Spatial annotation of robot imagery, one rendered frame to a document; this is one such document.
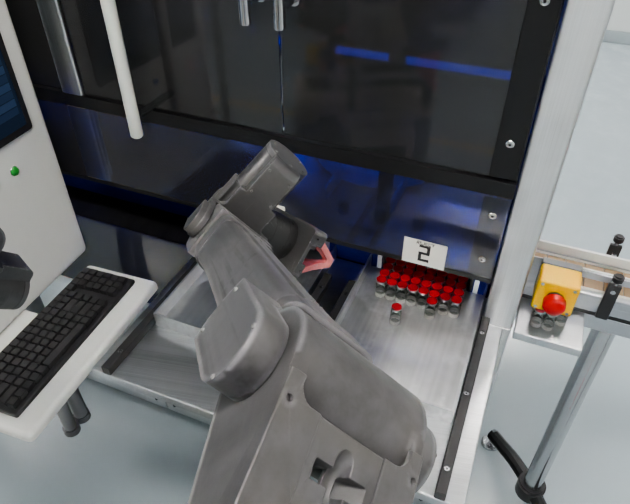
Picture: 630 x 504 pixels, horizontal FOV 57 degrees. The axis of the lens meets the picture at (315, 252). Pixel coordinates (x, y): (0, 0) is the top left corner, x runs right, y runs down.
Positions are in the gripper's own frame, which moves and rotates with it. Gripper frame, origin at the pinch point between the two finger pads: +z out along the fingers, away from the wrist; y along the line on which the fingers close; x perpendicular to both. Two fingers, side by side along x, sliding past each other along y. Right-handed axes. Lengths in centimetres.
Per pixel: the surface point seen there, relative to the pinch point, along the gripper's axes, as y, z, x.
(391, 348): 8.6, 35.5, 10.3
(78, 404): 94, 31, 79
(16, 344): 59, -9, 48
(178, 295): 44, 11, 23
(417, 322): 10.5, 41.6, 3.8
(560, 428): -3, 100, 12
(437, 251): 9.5, 34.3, -10.4
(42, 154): 76, -17, 12
